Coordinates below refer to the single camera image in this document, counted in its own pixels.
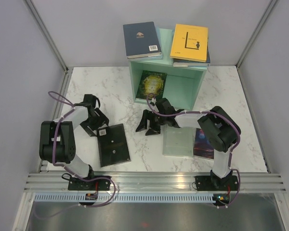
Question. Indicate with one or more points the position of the teal ocean cover book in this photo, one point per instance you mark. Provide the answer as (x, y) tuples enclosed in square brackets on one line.
[(187, 63)]

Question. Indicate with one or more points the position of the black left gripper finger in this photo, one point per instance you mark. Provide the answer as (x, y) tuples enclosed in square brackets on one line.
[(102, 118), (89, 128)]

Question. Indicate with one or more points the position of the yellow hardcover book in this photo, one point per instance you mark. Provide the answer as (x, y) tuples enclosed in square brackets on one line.
[(190, 43)]

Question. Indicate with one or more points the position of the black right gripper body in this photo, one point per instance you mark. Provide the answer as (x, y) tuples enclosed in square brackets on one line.
[(156, 121)]

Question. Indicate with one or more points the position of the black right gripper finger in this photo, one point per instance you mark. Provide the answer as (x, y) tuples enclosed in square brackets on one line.
[(144, 122), (152, 131)]

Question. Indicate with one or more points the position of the black glossy book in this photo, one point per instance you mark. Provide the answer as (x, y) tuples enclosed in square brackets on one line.
[(112, 145)]

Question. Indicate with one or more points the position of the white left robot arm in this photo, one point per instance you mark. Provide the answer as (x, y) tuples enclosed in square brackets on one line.
[(57, 143)]

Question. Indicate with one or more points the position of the green Alice Wonderland book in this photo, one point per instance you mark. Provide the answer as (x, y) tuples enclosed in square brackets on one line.
[(151, 82)]

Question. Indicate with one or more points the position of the dark blue hardcover book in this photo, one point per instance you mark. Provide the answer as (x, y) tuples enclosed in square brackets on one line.
[(138, 27)]

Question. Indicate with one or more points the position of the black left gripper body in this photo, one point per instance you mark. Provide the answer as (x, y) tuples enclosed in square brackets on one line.
[(93, 122)]

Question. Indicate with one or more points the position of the aluminium rail base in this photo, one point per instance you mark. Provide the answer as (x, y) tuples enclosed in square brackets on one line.
[(179, 182)]

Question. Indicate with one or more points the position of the pale green grey book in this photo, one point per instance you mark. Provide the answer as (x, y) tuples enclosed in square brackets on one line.
[(178, 142)]

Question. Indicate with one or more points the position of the mint green open cabinet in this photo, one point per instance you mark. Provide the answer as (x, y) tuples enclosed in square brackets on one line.
[(182, 83)]

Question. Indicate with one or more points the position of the light blue cable duct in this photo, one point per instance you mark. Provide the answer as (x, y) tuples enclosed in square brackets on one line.
[(129, 197)]

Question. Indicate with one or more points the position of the purple night sky book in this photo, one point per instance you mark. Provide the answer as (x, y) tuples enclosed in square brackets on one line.
[(202, 147)]

